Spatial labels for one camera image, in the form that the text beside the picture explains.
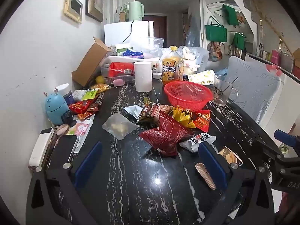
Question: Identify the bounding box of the pink tag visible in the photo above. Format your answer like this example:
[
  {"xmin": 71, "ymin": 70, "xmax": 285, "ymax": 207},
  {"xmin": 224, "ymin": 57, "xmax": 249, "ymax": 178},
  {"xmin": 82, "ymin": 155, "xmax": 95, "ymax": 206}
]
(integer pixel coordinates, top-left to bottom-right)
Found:
[{"xmin": 267, "ymin": 64, "xmax": 282, "ymax": 77}]

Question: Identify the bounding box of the white paper roll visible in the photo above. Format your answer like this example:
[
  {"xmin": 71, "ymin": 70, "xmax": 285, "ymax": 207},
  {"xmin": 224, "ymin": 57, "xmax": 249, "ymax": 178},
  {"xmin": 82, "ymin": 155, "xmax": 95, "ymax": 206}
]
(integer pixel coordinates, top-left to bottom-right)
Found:
[{"xmin": 134, "ymin": 61, "xmax": 153, "ymax": 92}]

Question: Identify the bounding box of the yellow corn snack packet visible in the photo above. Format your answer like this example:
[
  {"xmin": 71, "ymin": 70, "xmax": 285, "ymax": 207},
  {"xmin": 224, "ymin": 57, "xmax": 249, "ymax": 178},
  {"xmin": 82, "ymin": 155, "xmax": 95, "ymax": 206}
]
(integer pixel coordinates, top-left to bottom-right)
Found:
[{"xmin": 90, "ymin": 84, "xmax": 113, "ymax": 93}]

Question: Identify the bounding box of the patterned cloth bag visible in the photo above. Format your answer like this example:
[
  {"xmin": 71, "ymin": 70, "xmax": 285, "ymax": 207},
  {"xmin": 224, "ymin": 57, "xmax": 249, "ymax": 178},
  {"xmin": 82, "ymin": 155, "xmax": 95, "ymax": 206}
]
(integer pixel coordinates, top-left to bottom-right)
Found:
[{"xmin": 206, "ymin": 41, "xmax": 223, "ymax": 62}]

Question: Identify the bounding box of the clear snack pouch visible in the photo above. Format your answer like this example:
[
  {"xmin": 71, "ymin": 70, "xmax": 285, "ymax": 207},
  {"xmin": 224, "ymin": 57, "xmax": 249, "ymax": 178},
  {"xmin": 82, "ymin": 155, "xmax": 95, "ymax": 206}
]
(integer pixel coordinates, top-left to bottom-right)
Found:
[{"xmin": 102, "ymin": 113, "xmax": 140, "ymax": 141}]

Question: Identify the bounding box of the black handrail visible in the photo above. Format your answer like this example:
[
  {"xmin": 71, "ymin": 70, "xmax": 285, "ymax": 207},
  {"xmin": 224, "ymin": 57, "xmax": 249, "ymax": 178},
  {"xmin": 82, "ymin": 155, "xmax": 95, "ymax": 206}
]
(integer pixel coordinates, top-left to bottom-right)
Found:
[{"xmin": 245, "ymin": 53, "xmax": 300, "ymax": 85}]

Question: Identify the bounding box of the red gold small packet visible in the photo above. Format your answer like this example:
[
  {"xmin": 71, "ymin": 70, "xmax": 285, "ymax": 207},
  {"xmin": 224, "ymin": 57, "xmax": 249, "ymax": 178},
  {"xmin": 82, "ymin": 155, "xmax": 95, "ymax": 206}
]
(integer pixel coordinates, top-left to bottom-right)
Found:
[{"xmin": 68, "ymin": 100, "xmax": 94, "ymax": 115}]

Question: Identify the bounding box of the pink printed leaflet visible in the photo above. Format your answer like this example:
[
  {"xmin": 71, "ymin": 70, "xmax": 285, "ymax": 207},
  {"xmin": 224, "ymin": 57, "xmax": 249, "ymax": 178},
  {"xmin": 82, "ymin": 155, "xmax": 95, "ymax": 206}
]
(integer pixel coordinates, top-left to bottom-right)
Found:
[{"xmin": 69, "ymin": 115, "xmax": 95, "ymax": 147}]

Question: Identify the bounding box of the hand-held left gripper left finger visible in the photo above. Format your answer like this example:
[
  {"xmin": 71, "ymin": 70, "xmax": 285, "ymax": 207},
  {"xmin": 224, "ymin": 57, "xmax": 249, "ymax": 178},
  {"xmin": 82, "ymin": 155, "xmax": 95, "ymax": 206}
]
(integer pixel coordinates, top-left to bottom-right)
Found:
[{"xmin": 26, "ymin": 141, "xmax": 104, "ymax": 225}]

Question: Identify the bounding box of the blue tissue pack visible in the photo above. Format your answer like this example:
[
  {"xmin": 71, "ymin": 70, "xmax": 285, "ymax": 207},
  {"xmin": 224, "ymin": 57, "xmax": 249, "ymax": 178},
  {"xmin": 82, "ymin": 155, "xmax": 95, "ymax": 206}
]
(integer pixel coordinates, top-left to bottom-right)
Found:
[{"xmin": 123, "ymin": 48, "xmax": 144, "ymax": 59}]

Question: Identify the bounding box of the framed picture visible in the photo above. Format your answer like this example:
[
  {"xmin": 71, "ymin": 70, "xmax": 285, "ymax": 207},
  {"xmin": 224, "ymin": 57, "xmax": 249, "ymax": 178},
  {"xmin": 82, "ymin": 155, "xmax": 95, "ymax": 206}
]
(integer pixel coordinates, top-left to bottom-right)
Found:
[{"xmin": 85, "ymin": 0, "xmax": 104, "ymax": 23}]

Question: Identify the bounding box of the brown nut snack packet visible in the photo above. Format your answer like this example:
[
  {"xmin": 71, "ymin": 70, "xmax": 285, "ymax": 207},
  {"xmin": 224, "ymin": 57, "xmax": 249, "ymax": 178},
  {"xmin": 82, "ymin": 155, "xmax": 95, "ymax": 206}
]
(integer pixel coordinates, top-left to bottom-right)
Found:
[{"xmin": 138, "ymin": 97, "xmax": 175, "ymax": 127}]

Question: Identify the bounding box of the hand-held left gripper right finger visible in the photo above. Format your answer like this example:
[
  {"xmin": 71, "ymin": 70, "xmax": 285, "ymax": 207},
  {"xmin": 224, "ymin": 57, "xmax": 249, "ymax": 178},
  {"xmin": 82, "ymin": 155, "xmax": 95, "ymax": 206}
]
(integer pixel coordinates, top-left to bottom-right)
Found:
[{"xmin": 198, "ymin": 142, "xmax": 275, "ymax": 225}]

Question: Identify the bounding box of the black power cable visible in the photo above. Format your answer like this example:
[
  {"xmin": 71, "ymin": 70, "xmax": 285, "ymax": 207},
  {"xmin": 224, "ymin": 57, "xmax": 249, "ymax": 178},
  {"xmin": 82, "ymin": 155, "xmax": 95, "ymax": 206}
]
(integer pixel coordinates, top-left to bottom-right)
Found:
[{"xmin": 123, "ymin": 21, "xmax": 135, "ymax": 44}]

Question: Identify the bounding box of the clear seaweed snack packet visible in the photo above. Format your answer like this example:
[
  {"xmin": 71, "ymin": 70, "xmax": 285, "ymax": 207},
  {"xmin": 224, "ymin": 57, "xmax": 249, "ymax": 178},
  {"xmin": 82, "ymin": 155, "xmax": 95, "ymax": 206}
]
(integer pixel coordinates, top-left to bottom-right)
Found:
[{"xmin": 195, "ymin": 146, "xmax": 244, "ymax": 191}]

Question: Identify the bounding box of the dark red slim packet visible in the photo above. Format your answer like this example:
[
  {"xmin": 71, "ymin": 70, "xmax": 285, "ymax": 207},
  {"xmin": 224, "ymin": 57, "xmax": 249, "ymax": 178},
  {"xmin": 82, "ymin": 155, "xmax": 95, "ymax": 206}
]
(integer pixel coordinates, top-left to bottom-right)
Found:
[{"xmin": 92, "ymin": 93, "xmax": 105, "ymax": 109}]

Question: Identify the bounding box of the red plastic basket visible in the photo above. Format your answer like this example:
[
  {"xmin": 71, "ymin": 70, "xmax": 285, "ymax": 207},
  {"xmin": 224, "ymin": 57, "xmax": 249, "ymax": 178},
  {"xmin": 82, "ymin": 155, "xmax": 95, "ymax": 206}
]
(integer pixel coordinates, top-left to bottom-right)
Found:
[{"xmin": 164, "ymin": 81, "xmax": 214, "ymax": 112}]

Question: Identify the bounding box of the chair with pale blue cover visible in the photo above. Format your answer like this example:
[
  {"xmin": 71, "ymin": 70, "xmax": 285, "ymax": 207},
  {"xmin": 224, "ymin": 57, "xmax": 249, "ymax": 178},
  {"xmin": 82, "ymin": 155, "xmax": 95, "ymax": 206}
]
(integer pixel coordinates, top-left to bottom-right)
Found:
[{"xmin": 224, "ymin": 56, "xmax": 282, "ymax": 125}]

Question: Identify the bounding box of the glass mug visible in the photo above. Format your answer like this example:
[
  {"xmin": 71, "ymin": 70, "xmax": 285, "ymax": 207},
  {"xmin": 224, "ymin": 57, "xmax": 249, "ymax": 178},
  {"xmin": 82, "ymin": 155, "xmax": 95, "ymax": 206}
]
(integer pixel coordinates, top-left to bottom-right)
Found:
[{"xmin": 211, "ymin": 74, "xmax": 239, "ymax": 106}]

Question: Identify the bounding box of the white refrigerator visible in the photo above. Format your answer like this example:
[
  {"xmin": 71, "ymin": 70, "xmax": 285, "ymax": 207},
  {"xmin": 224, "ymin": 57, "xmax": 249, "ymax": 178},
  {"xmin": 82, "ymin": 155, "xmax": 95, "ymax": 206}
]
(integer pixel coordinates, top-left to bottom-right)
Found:
[{"xmin": 104, "ymin": 21, "xmax": 154, "ymax": 48}]

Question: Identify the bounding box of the blue round humidifier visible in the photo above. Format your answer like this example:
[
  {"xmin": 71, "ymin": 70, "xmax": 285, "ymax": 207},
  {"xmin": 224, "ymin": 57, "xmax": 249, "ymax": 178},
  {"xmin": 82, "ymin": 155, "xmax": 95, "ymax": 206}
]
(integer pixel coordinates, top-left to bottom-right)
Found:
[{"xmin": 43, "ymin": 88, "xmax": 69, "ymax": 126}]

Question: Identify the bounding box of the black hand-shaped stand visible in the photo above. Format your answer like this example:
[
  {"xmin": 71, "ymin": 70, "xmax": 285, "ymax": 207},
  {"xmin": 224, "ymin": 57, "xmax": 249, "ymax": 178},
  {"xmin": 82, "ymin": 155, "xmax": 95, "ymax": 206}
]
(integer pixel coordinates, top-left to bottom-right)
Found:
[{"xmin": 60, "ymin": 111, "xmax": 77, "ymax": 128}]

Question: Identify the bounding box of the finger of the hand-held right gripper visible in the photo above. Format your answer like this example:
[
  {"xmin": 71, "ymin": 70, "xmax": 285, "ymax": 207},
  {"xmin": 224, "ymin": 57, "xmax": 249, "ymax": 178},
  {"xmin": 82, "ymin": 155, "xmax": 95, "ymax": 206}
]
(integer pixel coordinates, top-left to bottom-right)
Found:
[
  {"xmin": 255, "ymin": 136, "xmax": 285, "ymax": 161},
  {"xmin": 274, "ymin": 129, "xmax": 300, "ymax": 147}
]

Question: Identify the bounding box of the orange brown small packet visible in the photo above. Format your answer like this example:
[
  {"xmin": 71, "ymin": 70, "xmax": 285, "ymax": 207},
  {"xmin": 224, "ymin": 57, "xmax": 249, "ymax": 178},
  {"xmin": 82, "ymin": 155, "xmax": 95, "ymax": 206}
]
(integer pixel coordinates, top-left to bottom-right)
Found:
[{"xmin": 77, "ymin": 110, "xmax": 99, "ymax": 120}]

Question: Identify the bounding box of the iced tea bottle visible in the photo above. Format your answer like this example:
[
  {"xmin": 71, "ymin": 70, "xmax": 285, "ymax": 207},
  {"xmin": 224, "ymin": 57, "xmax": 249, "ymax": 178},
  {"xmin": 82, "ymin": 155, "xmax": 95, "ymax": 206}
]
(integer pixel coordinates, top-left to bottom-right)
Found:
[{"xmin": 162, "ymin": 46, "xmax": 185, "ymax": 86}]

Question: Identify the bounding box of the green tote bag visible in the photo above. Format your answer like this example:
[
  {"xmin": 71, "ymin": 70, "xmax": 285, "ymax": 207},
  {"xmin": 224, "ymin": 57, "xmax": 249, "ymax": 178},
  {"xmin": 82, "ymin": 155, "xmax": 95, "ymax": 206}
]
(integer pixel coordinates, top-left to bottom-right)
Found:
[
  {"xmin": 232, "ymin": 32, "xmax": 247, "ymax": 51},
  {"xmin": 221, "ymin": 4, "xmax": 242, "ymax": 27},
  {"xmin": 205, "ymin": 16, "xmax": 228, "ymax": 43}
]

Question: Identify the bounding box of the white-lidded dark blue jar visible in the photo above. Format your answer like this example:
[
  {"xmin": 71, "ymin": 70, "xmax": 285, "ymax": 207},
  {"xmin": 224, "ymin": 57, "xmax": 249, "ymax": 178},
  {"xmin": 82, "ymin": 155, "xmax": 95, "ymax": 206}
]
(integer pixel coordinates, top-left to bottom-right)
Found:
[{"xmin": 56, "ymin": 83, "xmax": 75, "ymax": 105}]

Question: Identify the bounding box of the red bag with label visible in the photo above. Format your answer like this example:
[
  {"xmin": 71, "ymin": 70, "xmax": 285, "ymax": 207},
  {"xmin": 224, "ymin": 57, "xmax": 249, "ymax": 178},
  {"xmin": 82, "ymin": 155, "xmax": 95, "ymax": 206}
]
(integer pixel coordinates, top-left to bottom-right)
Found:
[{"xmin": 109, "ymin": 62, "xmax": 135, "ymax": 77}]

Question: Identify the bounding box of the tall glass bottle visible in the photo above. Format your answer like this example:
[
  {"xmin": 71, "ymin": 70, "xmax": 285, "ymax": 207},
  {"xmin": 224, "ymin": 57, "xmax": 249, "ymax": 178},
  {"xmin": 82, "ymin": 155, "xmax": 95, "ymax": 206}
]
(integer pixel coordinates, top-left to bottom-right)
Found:
[{"xmin": 257, "ymin": 20, "xmax": 264, "ymax": 57}]

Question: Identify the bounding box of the red orange snack packet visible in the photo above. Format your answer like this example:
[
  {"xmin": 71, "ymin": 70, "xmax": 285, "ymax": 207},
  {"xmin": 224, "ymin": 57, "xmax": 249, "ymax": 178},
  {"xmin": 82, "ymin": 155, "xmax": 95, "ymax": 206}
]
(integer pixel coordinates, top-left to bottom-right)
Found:
[{"xmin": 193, "ymin": 110, "xmax": 211, "ymax": 133}]

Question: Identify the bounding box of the clear plastic bag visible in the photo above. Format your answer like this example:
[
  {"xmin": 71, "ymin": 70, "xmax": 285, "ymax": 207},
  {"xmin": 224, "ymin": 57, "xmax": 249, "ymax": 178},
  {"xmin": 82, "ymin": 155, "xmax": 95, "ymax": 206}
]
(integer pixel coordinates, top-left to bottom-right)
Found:
[{"xmin": 177, "ymin": 46, "xmax": 210, "ymax": 74}]

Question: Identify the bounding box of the clear zip bag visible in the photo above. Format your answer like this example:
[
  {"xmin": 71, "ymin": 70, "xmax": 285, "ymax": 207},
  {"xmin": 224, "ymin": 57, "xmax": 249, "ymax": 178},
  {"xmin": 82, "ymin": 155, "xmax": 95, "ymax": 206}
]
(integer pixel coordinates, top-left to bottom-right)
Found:
[{"xmin": 141, "ymin": 37, "xmax": 164, "ymax": 59}]

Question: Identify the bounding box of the black smartphone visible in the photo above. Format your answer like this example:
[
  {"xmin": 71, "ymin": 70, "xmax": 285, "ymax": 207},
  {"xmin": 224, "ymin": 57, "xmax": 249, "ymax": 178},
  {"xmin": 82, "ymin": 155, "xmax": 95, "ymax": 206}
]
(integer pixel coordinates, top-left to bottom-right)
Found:
[{"xmin": 47, "ymin": 134, "xmax": 79, "ymax": 167}]

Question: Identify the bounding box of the brown tape roll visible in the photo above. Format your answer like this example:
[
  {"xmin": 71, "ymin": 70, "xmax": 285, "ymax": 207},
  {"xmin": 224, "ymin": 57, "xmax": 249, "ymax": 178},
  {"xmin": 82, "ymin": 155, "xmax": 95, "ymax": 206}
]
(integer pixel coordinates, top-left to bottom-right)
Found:
[{"xmin": 56, "ymin": 124, "xmax": 69, "ymax": 135}]

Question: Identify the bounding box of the white foam board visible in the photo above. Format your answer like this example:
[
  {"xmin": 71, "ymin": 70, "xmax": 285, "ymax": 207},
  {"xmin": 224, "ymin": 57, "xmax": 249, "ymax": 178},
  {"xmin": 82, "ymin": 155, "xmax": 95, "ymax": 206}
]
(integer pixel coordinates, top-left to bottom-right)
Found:
[{"xmin": 104, "ymin": 55, "xmax": 141, "ymax": 64}]

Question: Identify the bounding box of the cardboard box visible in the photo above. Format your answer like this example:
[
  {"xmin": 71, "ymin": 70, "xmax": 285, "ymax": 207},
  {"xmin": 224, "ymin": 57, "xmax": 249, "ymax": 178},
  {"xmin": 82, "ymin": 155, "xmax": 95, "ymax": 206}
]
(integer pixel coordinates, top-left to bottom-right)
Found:
[{"xmin": 71, "ymin": 37, "xmax": 114, "ymax": 88}]

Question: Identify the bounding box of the yellow black snack packet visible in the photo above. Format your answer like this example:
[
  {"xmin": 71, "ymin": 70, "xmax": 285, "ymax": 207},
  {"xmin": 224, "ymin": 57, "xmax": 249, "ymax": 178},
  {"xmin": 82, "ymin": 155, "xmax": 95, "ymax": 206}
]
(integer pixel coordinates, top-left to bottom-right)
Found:
[{"xmin": 172, "ymin": 105, "xmax": 196, "ymax": 129}]

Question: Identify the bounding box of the clear plastic container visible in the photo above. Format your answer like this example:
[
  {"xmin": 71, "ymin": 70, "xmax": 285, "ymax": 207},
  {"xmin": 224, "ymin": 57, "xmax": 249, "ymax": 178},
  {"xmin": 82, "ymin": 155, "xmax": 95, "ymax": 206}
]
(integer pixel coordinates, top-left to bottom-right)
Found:
[{"xmin": 101, "ymin": 62, "xmax": 136, "ymax": 86}]

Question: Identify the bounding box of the silver snack packet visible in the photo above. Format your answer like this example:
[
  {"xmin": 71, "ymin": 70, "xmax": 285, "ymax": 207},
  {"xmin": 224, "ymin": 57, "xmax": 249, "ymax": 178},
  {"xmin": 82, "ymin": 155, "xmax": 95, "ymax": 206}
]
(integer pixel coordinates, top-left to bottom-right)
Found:
[{"xmin": 123, "ymin": 105, "xmax": 143, "ymax": 123}]

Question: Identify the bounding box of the white snack packet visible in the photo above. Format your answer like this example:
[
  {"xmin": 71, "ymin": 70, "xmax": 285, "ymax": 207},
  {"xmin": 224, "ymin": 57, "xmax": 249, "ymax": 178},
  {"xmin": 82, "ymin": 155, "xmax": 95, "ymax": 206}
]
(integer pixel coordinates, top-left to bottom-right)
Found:
[{"xmin": 179, "ymin": 132, "xmax": 216, "ymax": 153}]

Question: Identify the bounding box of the white power bank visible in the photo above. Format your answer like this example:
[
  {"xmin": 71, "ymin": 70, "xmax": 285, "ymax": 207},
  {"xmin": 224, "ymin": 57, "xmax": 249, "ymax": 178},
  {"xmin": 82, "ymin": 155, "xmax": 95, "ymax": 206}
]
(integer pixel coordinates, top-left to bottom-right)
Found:
[{"xmin": 28, "ymin": 133, "xmax": 52, "ymax": 168}]

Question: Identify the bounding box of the large dark red snack packet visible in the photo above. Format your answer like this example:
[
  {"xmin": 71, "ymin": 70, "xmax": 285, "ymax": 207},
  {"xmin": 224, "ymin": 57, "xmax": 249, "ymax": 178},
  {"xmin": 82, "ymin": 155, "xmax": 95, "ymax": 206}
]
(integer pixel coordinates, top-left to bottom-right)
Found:
[{"xmin": 139, "ymin": 111, "xmax": 193, "ymax": 157}]

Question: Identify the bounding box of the yellow smiley pouch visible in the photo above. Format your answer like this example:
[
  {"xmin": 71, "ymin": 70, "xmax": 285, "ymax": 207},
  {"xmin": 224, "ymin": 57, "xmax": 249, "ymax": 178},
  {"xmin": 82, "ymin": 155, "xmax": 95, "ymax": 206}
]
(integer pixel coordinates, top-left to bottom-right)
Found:
[{"xmin": 187, "ymin": 70, "xmax": 222, "ymax": 85}]

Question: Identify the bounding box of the green snack packet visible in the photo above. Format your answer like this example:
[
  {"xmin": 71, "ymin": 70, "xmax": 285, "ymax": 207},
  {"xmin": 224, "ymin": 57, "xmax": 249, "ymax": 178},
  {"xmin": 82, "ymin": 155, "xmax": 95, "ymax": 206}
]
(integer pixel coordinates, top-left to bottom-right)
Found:
[{"xmin": 82, "ymin": 89, "xmax": 99, "ymax": 101}]

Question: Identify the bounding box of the wall intercom panel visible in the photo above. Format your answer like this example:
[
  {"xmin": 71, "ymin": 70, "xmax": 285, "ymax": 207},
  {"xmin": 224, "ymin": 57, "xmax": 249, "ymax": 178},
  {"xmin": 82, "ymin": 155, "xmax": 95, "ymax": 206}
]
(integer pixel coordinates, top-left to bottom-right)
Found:
[{"xmin": 64, "ymin": 0, "xmax": 83, "ymax": 24}]

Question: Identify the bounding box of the green white carton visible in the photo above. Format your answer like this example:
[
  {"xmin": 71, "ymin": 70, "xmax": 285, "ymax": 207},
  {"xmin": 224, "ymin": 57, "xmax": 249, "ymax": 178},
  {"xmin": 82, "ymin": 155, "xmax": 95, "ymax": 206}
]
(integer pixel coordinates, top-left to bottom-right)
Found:
[{"xmin": 119, "ymin": 5, "xmax": 130, "ymax": 22}]

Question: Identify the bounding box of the white green package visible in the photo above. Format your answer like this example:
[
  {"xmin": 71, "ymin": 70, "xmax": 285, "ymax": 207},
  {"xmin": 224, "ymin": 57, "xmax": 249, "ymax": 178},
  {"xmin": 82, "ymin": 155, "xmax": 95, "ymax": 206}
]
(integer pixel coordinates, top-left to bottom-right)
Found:
[{"xmin": 115, "ymin": 43, "xmax": 132, "ymax": 56}]

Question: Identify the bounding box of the green electric kettle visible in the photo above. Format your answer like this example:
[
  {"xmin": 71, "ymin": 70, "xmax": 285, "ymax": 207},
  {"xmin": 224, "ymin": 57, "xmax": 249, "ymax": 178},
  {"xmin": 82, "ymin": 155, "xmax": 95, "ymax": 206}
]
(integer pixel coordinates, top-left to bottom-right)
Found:
[{"xmin": 128, "ymin": 1, "xmax": 145, "ymax": 22}]

